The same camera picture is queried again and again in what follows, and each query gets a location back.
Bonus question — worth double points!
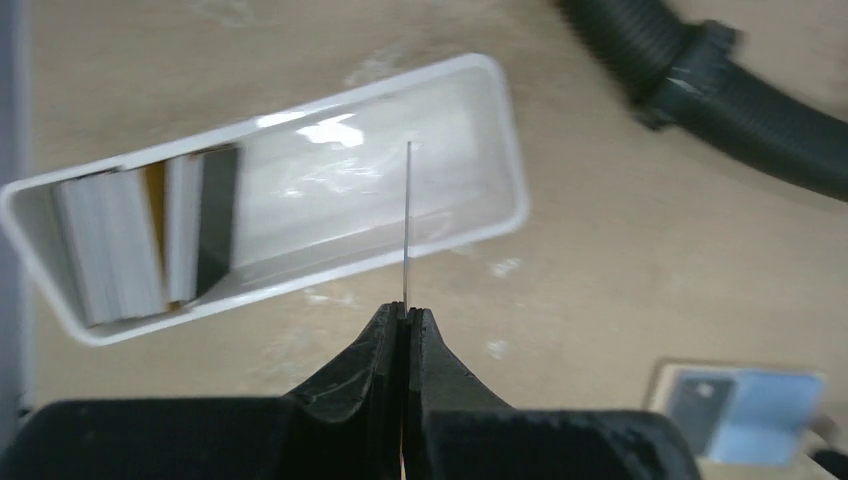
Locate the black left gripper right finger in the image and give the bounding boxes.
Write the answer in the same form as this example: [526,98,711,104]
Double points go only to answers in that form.
[402,309,701,479]

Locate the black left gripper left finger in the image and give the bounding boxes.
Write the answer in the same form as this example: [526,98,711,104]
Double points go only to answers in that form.
[1,302,403,479]

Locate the grey credit card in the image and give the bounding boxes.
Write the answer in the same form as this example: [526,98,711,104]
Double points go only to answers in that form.
[402,141,413,319]
[664,371,736,456]

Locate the beige card holder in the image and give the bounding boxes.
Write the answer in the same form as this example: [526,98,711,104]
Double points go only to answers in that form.
[641,357,847,479]

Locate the silver cards in tray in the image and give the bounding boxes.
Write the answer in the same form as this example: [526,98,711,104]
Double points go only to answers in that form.
[51,144,241,327]

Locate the white plastic tray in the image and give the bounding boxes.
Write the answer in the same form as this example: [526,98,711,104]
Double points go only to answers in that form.
[1,54,530,346]

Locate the long dark corrugated hose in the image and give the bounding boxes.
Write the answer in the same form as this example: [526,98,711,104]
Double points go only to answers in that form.
[556,0,848,203]

